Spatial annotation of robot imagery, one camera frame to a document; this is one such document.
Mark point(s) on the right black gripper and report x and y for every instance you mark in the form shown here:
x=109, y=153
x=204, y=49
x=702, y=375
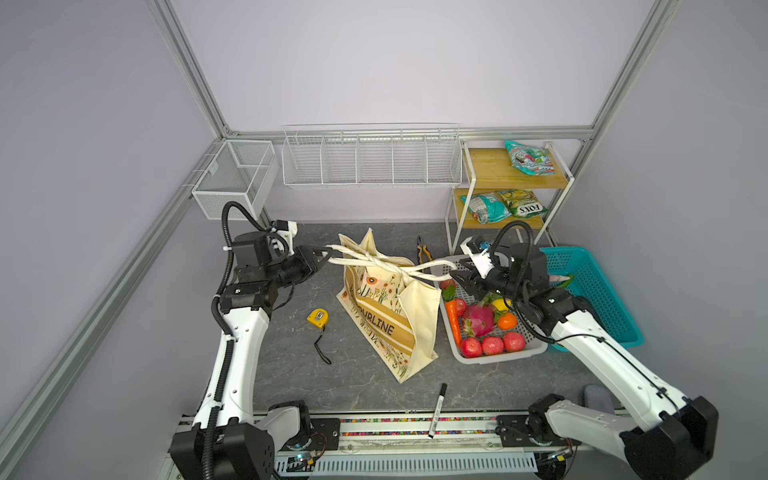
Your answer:
x=473, y=282

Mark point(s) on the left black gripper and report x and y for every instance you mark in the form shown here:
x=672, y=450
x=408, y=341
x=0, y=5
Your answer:
x=305, y=256

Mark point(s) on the cream floral tote bag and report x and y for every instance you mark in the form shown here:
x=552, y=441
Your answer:
x=393, y=302

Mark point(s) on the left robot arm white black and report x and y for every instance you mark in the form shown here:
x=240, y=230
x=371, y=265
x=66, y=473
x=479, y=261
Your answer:
x=227, y=440

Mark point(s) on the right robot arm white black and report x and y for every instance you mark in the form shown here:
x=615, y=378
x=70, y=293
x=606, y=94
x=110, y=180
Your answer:
x=665, y=434

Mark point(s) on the teal white snack bag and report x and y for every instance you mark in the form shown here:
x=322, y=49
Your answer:
x=486, y=208

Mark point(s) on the green Fox's candy bag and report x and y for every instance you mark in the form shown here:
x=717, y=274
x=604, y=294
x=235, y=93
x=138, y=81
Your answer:
x=522, y=204

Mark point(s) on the teal pink snack bag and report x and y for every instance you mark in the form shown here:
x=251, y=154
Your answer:
x=529, y=160

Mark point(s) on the orange carrot in white basket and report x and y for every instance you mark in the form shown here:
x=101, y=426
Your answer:
x=453, y=318

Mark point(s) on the pink dragon fruit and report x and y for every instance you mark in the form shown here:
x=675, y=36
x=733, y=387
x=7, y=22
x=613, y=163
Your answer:
x=478, y=320

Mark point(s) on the yellow black pliers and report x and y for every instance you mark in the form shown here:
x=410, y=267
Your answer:
x=424, y=257

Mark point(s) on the small orange tangerine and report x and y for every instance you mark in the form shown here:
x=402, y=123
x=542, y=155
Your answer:
x=507, y=321

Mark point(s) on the yellow tape measure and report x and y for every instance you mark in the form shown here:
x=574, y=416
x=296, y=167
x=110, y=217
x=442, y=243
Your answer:
x=319, y=319

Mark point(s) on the red apple front left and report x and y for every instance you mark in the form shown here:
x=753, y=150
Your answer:
x=471, y=347

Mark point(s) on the red apple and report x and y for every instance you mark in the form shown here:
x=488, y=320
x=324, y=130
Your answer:
x=514, y=342
x=471, y=347
x=492, y=345

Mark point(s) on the red apple front middle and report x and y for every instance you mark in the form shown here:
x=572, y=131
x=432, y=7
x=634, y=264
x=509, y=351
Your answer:
x=492, y=345

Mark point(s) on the red apple front right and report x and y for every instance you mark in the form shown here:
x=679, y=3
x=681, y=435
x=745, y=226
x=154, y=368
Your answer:
x=514, y=342

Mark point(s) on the white plastic fruit basket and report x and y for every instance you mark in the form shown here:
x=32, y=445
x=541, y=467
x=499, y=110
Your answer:
x=533, y=346

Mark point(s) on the white wooden two-tier shelf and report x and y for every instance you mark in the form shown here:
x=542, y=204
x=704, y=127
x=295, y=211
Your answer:
x=488, y=170

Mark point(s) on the black marker pen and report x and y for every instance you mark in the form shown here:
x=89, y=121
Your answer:
x=437, y=411

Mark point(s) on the white mesh box basket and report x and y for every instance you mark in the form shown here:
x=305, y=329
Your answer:
x=242, y=171

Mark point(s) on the teal plastic vegetable basket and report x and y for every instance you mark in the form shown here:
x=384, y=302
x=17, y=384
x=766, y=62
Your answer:
x=589, y=281

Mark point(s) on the grey wrist rest pad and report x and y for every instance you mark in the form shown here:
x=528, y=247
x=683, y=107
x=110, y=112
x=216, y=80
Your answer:
x=597, y=397

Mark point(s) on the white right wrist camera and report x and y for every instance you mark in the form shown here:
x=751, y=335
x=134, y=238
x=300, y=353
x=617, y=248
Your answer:
x=477, y=249

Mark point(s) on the white wire wall basket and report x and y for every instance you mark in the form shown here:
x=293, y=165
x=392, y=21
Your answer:
x=389, y=154

